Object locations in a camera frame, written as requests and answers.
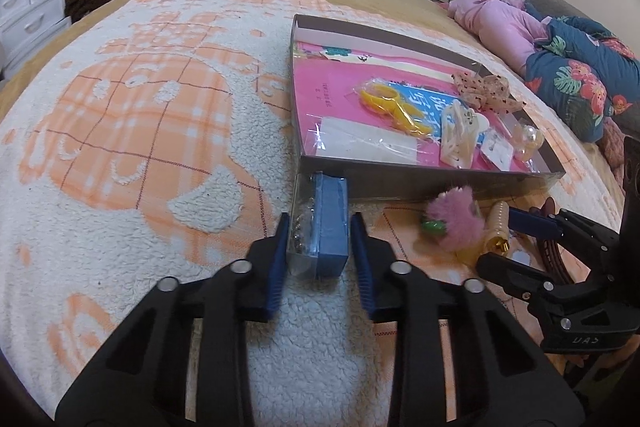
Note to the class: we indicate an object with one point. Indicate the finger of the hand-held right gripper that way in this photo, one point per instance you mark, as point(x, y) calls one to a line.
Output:
point(535, 224)
point(510, 274)

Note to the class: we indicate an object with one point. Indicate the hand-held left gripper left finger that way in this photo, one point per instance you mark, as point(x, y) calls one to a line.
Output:
point(275, 267)

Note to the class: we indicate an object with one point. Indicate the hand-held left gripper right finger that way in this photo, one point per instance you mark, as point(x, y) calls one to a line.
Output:
point(362, 267)

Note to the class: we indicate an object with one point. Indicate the clear case with blue foam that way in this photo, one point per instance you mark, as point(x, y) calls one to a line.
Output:
point(327, 227)

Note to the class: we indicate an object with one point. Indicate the white earring card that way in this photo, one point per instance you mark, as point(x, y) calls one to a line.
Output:
point(497, 154)

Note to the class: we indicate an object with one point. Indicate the clear pearl bauble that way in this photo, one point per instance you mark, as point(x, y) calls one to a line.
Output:
point(530, 139)

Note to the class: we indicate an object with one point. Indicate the grey shallow cardboard box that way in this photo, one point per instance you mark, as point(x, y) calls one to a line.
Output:
point(400, 184)

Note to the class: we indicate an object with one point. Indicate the clear hair claw clip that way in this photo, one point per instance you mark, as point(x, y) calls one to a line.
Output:
point(462, 137)

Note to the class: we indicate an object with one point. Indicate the white packet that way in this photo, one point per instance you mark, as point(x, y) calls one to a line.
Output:
point(365, 139)

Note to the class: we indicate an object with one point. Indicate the spotted beige scrunchie bow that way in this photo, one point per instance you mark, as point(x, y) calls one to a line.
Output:
point(487, 89)

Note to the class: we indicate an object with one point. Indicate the yellow hair clip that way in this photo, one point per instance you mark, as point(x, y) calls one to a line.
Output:
point(390, 104)

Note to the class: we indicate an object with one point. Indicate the pink knit blanket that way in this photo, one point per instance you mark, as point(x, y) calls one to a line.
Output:
point(612, 147)

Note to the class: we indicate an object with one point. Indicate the floral blue quilt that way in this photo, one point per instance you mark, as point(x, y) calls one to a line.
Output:
point(575, 77)

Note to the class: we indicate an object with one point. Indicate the blue printed card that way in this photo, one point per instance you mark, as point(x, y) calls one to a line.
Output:
point(440, 104)

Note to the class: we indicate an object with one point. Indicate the orange white plaid blanket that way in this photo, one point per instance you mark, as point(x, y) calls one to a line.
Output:
point(150, 132)

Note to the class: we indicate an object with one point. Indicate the pink cloth bundle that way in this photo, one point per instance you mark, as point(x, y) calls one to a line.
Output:
point(500, 27)

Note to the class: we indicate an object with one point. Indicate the dark brown cloth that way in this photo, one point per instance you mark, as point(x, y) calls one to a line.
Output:
point(90, 2)

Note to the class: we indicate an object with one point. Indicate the white drawer cabinet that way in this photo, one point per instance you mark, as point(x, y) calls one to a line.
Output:
point(27, 7)

